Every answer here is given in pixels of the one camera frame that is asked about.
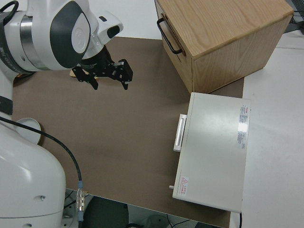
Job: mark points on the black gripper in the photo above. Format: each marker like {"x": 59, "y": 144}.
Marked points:
{"x": 97, "y": 63}

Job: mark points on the gray plate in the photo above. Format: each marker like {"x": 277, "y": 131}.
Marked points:
{"x": 33, "y": 135}

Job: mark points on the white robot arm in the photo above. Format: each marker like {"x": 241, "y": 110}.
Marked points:
{"x": 35, "y": 35}

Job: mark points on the wooden mug rack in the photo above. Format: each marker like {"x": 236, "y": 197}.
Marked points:
{"x": 71, "y": 73}

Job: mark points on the white toaster oven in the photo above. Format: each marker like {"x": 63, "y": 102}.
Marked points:
{"x": 213, "y": 154}

